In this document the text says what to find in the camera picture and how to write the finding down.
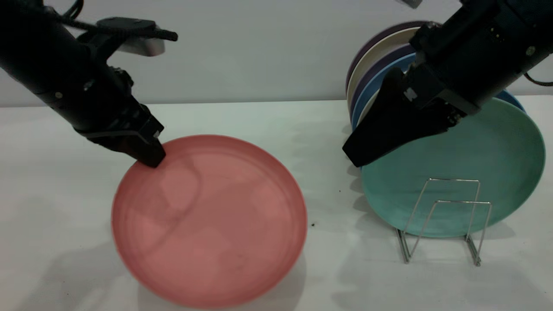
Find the green round plate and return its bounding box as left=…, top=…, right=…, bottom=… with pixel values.
left=361, top=97, right=546, bottom=238

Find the dark purple round plate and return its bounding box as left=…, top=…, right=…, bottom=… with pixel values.
left=345, top=20, right=441, bottom=93

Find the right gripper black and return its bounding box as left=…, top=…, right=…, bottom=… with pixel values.
left=343, top=6, right=525, bottom=168

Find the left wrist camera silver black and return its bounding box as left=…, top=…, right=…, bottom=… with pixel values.
left=78, top=16, right=178, bottom=57

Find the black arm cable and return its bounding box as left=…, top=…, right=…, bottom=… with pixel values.
left=54, top=0, right=102, bottom=33
left=524, top=73, right=553, bottom=87

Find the blue round plate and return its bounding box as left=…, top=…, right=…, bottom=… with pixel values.
left=495, top=89, right=527, bottom=114
left=351, top=53, right=417, bottom=132

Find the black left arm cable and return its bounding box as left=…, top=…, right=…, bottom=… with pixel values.
left=54, top=0, right=102, bottom=33

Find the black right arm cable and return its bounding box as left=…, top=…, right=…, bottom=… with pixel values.
left=524, top=73, right=553, bottom=87

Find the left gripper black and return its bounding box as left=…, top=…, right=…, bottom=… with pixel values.
left=48, top=41, right=167, bottom=169

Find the metal wire plate rack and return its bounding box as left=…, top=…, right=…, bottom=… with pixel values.
left=395, top=177, right=493, bottom=267

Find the pink round plate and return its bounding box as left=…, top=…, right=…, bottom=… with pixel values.
left=111, top=134, right=308, bottom=309

